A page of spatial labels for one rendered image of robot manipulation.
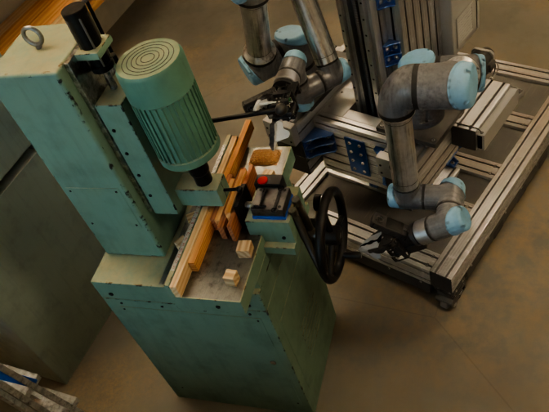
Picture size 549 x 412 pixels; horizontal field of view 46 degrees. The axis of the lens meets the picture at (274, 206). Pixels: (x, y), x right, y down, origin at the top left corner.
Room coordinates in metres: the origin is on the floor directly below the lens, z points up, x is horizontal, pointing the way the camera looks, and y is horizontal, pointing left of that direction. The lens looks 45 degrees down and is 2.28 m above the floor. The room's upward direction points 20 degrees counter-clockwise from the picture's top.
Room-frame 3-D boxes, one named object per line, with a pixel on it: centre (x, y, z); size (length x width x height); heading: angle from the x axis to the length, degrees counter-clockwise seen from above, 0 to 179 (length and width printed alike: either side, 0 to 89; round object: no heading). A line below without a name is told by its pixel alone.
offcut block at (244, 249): (1.24, 0.12, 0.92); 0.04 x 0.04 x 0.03; 65
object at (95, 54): (1.50, 0.29, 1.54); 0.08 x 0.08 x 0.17; 61
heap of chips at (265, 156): (1.59, -0.03, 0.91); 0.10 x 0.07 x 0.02; 61
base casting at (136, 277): (1.49, 0.27, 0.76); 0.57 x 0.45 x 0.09; 61
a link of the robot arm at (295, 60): (1.71, -0.20, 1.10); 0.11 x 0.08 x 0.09; 151
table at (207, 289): (1.37, 0.08, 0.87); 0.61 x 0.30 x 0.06; 151
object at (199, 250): (1.50, 0.13, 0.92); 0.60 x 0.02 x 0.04; 151
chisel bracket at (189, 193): (1.44, 0.18, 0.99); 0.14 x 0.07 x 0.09; 61
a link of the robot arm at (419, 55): (1.62, -0.57, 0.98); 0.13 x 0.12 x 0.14; 60
